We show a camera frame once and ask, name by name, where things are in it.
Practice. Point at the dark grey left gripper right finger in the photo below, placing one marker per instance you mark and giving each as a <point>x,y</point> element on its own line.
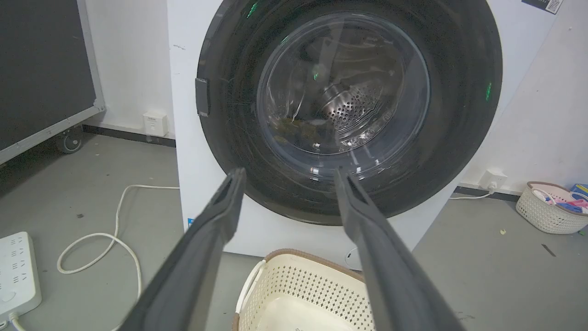
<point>390,271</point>

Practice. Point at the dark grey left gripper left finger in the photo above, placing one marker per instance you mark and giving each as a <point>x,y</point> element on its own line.
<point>193,266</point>

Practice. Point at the round dark washing machine door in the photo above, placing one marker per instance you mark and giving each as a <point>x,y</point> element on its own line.
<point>349,110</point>

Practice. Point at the white washing machine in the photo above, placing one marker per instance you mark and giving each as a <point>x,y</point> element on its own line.
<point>202,184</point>

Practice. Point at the cream perforated laundry basket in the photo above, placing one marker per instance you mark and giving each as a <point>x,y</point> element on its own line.
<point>298,299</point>

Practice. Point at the small white basket with clothes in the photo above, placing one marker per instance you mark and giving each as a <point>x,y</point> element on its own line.
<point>549,209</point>

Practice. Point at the grey caster wheel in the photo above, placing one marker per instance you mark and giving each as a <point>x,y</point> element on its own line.
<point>70,140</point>

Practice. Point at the white power strip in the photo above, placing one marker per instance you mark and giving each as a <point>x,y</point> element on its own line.
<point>16,276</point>

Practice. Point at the blue box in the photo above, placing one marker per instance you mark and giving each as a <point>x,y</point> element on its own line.
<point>580,189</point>

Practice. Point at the black QR code sticker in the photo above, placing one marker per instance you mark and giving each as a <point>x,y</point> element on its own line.
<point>544,4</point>

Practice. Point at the white wall plug socket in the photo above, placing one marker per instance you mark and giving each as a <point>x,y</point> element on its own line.
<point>492,179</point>

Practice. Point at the white wall socket box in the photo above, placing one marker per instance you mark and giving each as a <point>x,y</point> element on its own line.
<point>155,123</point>

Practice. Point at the black panel cart with frame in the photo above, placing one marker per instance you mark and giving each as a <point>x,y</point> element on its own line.
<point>41,69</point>

